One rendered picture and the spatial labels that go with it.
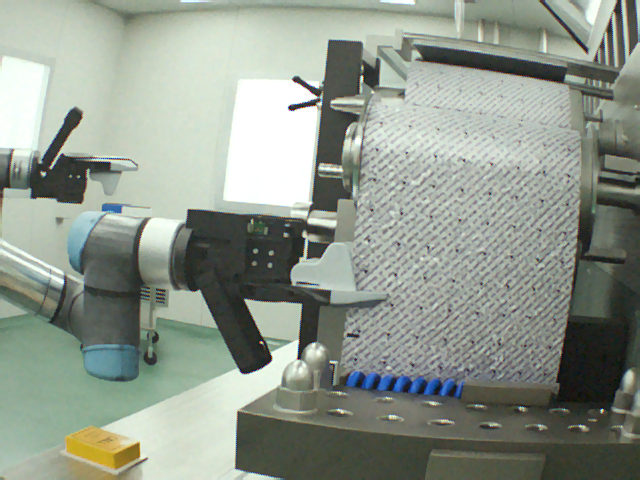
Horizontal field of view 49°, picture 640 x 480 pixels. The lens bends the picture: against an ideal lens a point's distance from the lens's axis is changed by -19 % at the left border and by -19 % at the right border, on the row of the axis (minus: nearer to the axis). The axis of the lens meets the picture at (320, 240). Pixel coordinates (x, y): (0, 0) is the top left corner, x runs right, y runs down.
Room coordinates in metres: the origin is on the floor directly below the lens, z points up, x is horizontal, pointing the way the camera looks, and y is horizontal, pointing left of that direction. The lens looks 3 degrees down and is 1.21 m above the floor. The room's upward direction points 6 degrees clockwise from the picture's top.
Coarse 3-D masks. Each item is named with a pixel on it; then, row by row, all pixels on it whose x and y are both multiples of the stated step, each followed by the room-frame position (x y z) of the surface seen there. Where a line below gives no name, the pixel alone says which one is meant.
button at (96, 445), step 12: (84, 432) 0.80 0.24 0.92; (96, 432) 0.81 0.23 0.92; (108, 432) 0.82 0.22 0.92; (72, 444) 0.77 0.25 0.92; (84, 444) 0.76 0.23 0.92; (96, 444) 0.77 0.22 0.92; (108, 444) 0.78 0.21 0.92; (120, 444) 0.79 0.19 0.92; (132, 444) 0.80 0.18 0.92; (84, 456) 0.76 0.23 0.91; (96, 456) 0.76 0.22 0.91; (108, 456) 0.76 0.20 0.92; (120, 456) 0.77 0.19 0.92; (132, 456) 0.80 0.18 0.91
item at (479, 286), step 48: (384, 192) 0.83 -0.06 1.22; (432, 192) 0.81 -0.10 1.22; (384, 240) 0.83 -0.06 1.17; (432, 240) 0.81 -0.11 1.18; (480, 240) 0.80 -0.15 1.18; (528, 240) 0.79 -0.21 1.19; (576, 240) 0.78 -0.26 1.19; (384, 288) 0.82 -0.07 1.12; (432, 288) 0.81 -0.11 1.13; (480, 288) 0.80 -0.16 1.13; (528, 288) 0.79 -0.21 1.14; (384, 336) 0.82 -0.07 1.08; (432, 336) 0.81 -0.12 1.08; (480, 336) 0.80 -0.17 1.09; (528, 336) 0.79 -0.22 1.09
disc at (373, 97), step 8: (368, 96) 0.86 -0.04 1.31; (376, 96) 0.88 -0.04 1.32; (368, 104) 0.85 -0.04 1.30; (368, 112) 0.85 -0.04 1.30; (360, 120) 0.83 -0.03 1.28; (360, 128) 0.83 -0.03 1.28; (360, 136) 0.83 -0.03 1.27; (360, 144) 0.82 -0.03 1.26; (360, 152) 0.83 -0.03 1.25; (360, 160) 0.83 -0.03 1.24; (360, 168) 0.83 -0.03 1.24
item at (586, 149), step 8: (584, 144) 0.80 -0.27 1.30; (584, 152) 0.79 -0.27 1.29; (584, 160) 0.79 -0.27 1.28; (584, 168) 0.78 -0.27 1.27; (584, 176) 0.78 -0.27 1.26; (584, 184) 0.78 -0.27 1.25; (584, 192) 0.78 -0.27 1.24; (584, 200) 0.78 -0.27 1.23; (584, 208) 0.78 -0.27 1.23; (584, 216) 0.79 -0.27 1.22; (584, 224) 0.79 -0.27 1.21; (584, 232) 0.80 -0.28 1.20
